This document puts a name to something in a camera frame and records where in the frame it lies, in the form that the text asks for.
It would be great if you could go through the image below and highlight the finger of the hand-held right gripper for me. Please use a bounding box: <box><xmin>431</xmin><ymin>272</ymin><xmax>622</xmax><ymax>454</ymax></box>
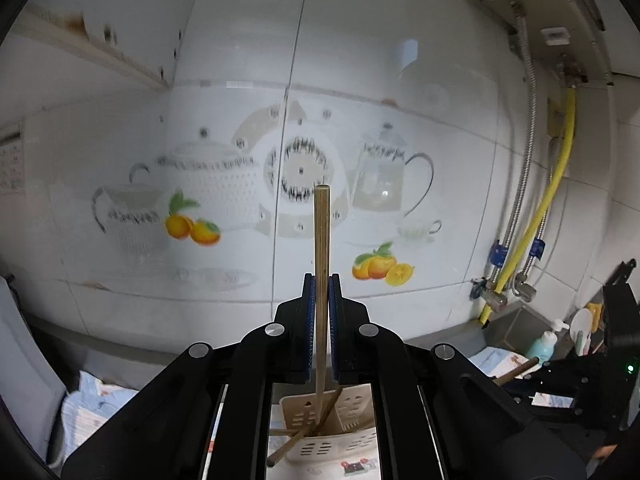
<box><xmin>522</xmin><ymin>357</ymin><xmax>583</xmax><ymax>393</ymax></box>
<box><xmin>500</xmin><ymin>382</ymin><xmax>576</xmax><ymax>426</ymax></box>

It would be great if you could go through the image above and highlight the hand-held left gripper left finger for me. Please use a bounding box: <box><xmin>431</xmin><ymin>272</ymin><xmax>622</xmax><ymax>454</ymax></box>
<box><xmin>61</xmin><ymin>273</ymin><xmax>317</xmax><ymax>480</ymax></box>

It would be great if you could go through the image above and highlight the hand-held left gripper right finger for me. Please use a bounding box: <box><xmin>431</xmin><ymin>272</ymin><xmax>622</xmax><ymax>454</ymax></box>
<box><xmin>330</xmin><ymin>273</ymin><xmax>586</xmax><ymax>480</ymax></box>

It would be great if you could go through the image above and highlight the cream plastic utensil holder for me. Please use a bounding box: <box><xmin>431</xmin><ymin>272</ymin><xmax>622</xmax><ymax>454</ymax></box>
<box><xmin>278</xmin><ymin>384</ymin><xmax>377</xmax><ymax>464</ymax></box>

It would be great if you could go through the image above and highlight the blue soap pump bottle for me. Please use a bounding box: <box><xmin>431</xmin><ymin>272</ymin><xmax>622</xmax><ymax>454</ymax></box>
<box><xmin>525</xmin><ymin>319</ymin><xmax>571</xmax><ymax>363</ymax></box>

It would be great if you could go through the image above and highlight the metal angle valve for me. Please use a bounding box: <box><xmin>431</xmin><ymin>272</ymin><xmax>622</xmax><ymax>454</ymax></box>
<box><xmin>512</xmin><ymin>270</ymin><xmax>538</xmax><ymax>302</ymax></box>

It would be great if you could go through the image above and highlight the printed cartoon cloth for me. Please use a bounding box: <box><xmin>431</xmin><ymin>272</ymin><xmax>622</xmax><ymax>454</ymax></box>
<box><xmin>47</xmin><ymin>347</ymin><xmax>576</xmax><ymax>480</ymax></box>

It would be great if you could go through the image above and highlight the red handle valve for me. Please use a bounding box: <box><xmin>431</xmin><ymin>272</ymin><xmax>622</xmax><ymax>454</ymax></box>
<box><xmin>471</xmin><ymin>277</ymin><xmax>508</xmax><ymax>311</ymax></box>

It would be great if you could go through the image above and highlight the short braided metal hose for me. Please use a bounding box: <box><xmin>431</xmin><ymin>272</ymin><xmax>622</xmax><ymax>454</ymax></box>
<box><xmin>515</xmin><ymin>137</ymin><xmax>563</xmax><ymax>286</ymax></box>

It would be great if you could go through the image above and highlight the teapot and oranges wall decal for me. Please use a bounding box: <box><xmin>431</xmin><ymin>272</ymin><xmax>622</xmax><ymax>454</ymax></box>
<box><xmin>91</xmin><ymin>100</ymin><xmax>445</xmax><ymax>293</ymax></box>

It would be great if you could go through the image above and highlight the yellow gas hose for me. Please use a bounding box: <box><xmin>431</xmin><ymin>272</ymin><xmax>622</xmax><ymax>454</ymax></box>
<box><xmin>479</xmin><ymin>87</ymin><xmax>577</xmax><ymax>330</ymax></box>

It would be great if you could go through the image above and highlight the long braided metal hose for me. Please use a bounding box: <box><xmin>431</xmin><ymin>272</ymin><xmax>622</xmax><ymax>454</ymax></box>
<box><xmin>489</xmin><ymin>5</ymin><xmax>540</xmax><ymax>286</ymax></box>

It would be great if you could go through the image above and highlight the wall water heater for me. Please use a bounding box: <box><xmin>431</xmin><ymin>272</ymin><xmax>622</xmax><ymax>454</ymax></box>
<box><xmin>472</xmin><ymin>0</ymin><xmax>616</xmax><ymax>83</ymax></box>

